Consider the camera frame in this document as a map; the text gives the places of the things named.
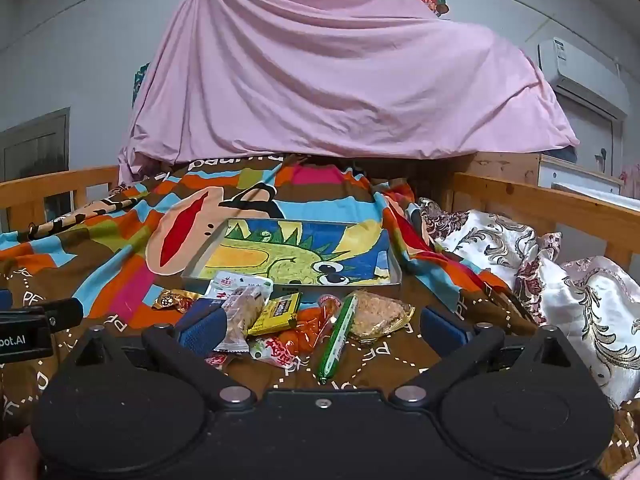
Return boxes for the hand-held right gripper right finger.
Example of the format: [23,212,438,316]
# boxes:
[390,306,573,407]

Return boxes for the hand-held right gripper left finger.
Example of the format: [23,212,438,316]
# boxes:
[72,304,256,408]

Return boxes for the gold snack packet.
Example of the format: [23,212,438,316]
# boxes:
[152,290,196,313]

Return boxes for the clear pastry packet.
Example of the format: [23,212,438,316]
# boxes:
[215,285,268,353]

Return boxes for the white and green snack packet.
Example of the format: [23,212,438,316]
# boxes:
[205,271,273,306]

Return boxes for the rice cracker packet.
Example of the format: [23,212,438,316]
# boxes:
[347,290,416,343]

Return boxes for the yellow snack packet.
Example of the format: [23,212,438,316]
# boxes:
[247,292,302,337]

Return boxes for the clear bag of mandarins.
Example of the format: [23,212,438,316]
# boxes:
[248,294,347,371]

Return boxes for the green sausage stick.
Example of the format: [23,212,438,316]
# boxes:
[317,294,358,383]

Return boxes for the metal tray with dinosaur print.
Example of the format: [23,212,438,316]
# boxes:
[181,217,403,301]

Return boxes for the colourful printed blanket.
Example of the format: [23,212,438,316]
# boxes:
[0,152,551,441]

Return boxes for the white floral quilt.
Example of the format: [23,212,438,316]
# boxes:
[417,197,640,408]

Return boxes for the wooden cabinet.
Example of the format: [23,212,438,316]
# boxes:
[452,152,542,187]

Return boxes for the white board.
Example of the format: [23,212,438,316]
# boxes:
[537,155,624,195]

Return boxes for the teal cloth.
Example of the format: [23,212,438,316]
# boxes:
[131,62,152,109]

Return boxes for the pink bed sheet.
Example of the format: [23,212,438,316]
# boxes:
[117,0,581,186]

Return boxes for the white air conditioner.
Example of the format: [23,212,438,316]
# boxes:
[537,37,627,111]

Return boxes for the red floral cloth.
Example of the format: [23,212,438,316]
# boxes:
[409,0,451,19]

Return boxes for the grey door with handle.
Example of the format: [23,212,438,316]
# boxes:
[560,90,627,177]

